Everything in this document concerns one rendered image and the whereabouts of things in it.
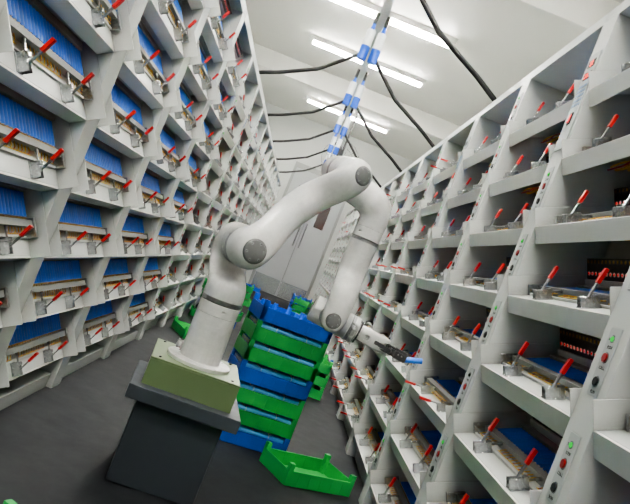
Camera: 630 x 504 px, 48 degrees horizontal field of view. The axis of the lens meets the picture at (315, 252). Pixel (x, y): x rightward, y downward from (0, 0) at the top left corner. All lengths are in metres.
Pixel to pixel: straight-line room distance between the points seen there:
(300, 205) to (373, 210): 0.25
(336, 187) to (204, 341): 0.58
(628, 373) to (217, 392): 1.14
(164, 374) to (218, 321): 0.21
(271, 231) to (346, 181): 0.26
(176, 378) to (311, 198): 0.64
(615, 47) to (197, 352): 1.40
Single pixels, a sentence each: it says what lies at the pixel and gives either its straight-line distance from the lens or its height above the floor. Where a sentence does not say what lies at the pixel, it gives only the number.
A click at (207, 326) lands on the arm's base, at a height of 0.48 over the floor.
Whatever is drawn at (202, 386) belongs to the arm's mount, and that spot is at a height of 0.33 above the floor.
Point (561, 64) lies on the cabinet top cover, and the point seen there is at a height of 1.66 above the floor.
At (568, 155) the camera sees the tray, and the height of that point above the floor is 1.26.
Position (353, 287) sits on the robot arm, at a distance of 2.16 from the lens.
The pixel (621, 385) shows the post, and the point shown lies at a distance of 1.28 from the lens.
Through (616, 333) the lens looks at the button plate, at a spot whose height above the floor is 0.84.
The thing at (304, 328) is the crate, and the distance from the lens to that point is 2.77.
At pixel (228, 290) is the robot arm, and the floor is 0.59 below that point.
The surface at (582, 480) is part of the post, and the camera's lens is 1.29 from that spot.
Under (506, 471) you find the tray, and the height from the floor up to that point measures 0.50.
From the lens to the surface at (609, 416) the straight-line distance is 1.28.
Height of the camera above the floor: 0.76
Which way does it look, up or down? 1 degrees up
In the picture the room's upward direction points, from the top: 22 degrees clockwise
